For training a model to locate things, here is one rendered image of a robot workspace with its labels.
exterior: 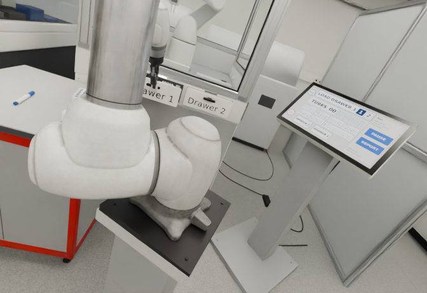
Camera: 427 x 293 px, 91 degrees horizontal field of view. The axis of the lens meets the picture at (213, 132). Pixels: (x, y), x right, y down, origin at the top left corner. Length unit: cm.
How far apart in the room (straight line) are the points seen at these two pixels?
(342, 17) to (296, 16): 80
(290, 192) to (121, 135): 113
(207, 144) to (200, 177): 8
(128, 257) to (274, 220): 98
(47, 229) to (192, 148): 92
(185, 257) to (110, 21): 51
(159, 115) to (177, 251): 95
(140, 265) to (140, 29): 61
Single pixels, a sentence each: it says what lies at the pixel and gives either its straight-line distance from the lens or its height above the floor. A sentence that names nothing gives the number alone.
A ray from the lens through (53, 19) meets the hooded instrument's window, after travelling 193.
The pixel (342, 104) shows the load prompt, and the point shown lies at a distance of 127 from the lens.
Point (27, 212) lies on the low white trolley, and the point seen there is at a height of 35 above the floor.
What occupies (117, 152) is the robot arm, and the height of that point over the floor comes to 100.
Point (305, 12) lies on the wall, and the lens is 459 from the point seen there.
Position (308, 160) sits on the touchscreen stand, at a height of 82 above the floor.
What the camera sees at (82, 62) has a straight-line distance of 145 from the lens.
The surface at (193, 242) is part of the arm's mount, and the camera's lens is 61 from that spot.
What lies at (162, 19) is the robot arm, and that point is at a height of 123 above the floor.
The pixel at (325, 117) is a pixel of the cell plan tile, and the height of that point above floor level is 107.
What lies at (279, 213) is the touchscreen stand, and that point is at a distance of 146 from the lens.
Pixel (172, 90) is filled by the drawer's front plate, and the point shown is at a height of 91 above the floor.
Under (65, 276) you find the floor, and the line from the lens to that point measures 144.
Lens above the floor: 125
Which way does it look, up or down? 24 degrees down
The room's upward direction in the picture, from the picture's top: 21 degrees clockwise
